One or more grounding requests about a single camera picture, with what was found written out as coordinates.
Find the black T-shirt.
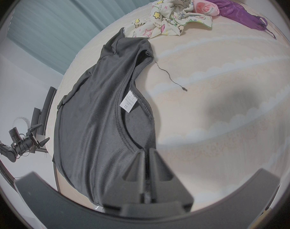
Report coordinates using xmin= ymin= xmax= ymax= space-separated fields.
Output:
xmin=52 ymin=27 xmax=188 ymax=206

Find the purple garment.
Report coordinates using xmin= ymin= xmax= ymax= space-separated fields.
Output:
xmin=199 ymin=0 xmax=277 ymax=39

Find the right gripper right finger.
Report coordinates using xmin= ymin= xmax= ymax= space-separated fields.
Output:
xmin=147 ymin=148 xmax=193 ymax=207

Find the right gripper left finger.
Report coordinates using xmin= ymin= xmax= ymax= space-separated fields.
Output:
xmin=103 ymin=150 xmax=146 ymax=208

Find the dark grey dressing table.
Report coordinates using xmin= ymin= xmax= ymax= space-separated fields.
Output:
xmin=30 ymin=107 xmax=41 ymax=126

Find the pink garment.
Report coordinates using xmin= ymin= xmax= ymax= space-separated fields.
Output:
xmin=165 ymin=0 xmax=220 ymax=17

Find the white printed garment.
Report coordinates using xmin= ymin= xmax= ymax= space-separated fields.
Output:
xmin=124 ymin=0 xmax=213 ymax=39

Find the dark grey chest of drawers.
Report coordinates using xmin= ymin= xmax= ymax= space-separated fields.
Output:
xmin=40 ymin=87 xmax=57 ymax=136

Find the round white framed mirror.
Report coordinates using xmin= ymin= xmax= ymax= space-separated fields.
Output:
xmin=13 ymin=117 xmax=29 ymax=128

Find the bed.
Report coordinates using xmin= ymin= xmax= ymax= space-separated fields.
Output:
xmin=54 ymin=0 xmax=290 ymax=212

